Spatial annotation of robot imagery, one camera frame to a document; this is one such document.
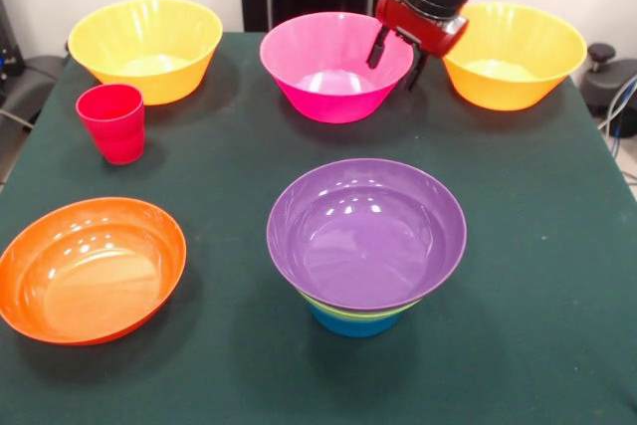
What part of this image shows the red cup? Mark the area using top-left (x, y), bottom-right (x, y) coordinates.
top-left (75, 83), bottom-right (146, 166)

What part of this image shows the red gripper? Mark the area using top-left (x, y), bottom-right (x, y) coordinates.
top-left (365, 0), bottom-right (470, 94)

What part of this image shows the pink large bowl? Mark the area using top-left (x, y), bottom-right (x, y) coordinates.
top-left (259, 11), bottom-right (416, 124)

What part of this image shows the yellow-orange large bowl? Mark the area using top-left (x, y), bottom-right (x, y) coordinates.
top-left (67, 0), bottom-right (224, 106)
top-left (441, 1), bottom-right (588, 111)

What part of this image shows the grey cable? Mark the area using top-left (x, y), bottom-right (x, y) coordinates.
top-left (598, 75), bottom-right (637, 131)

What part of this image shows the blue bowl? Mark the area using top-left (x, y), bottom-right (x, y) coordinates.
top-left (308, 303), bottom-right (403, 339)

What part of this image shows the dark green tablecloth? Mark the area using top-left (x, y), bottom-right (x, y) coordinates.
top-left (0, 31), bottom-right (637, 425)

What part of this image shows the large green bowl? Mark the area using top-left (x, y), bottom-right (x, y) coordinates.
top-left (297, 286), bottom-right (424, 320)

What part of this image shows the black computer equipment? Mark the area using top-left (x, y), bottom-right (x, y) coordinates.
top-left (0, 0), bottom-right (25, 81)

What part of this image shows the purple bowl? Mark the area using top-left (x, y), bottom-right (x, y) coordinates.
top-left (266, 157), bottom-right (468, 312)

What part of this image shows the orange shallow bowl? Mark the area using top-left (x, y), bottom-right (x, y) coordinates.
top-left (0, 196), bottom-right (188, 346)

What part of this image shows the grey office chair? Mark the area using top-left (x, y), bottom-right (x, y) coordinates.
top-left (0, 55), bottom-right (69, 128)

